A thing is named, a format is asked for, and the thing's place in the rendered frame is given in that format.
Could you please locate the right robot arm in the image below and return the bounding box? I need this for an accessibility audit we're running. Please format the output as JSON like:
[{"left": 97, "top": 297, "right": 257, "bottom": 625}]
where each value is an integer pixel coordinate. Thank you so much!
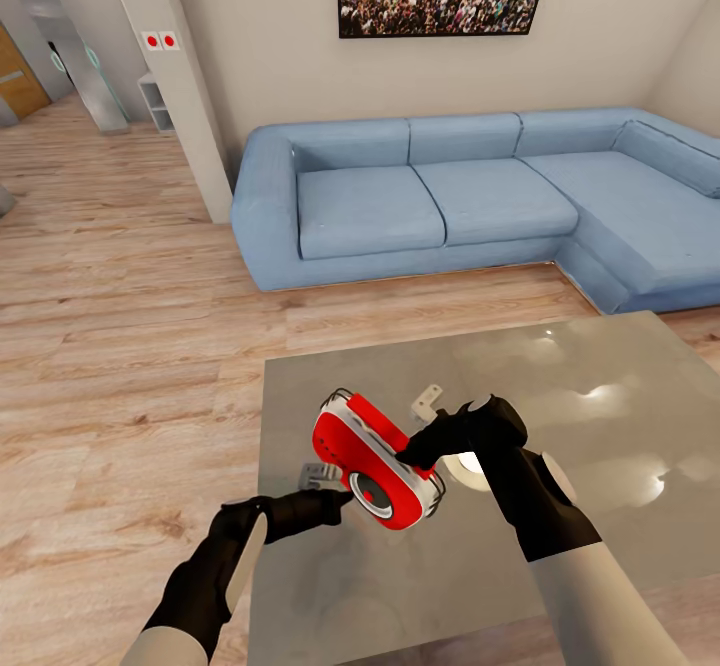
[{"left": 395, "top": 384, "right": 693, "bottom": 666}]

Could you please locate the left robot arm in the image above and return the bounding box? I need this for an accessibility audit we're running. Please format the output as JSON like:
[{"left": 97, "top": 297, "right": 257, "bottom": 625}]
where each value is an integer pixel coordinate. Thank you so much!
[{"left": 119, "top": 462, "right": 355, "bottom": 666}]

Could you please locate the radio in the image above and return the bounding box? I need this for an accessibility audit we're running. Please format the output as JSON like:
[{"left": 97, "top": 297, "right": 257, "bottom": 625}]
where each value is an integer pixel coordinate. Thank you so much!
[{"left": 312, "top": 388, "right": 446, "bottom": 530}]

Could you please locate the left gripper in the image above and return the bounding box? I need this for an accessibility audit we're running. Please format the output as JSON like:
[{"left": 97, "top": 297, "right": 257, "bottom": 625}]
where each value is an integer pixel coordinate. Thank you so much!
[{"left": 285, "top": 488, "right": 355, "bottom": 535}]

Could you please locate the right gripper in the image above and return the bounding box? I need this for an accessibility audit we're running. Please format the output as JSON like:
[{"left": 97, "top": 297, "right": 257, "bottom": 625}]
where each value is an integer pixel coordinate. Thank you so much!
[{"left": 395, "top": 409, "right": 457, "bottom": 471}]

